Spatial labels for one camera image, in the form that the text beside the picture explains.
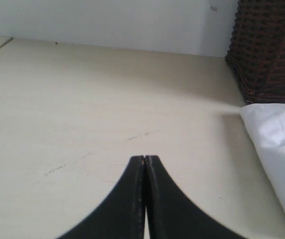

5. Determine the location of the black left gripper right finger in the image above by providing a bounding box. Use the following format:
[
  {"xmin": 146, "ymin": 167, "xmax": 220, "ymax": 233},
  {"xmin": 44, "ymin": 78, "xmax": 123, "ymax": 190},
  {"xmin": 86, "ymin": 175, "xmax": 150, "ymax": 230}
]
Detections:
[{"xmin": 144, "ymin": 155, "xmax": 243, "ymax": 239}]

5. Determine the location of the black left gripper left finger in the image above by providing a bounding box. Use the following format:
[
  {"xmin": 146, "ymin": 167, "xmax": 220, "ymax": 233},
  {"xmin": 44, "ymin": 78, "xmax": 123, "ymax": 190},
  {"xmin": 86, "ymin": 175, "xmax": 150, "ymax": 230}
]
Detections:
[{"xmin": 60, "ymin": 156, "xmax": 145, "ymax": 239}]

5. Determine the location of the white t-shirt with red lettering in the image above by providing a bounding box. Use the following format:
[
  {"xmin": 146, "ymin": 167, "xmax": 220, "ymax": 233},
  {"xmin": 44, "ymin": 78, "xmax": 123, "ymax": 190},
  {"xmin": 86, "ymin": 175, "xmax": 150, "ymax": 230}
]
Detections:
[{"xmin": 240, "ymin": 104, "xmax": 285, "ymax": 213}]

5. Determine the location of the dark brown wicker basket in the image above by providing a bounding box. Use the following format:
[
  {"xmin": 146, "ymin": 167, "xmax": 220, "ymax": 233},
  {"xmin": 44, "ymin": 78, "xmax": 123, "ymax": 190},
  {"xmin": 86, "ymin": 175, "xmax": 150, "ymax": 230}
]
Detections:
[{"xmin": 225, "ymin": 0, "xmax": 285, "ymax": 104}]

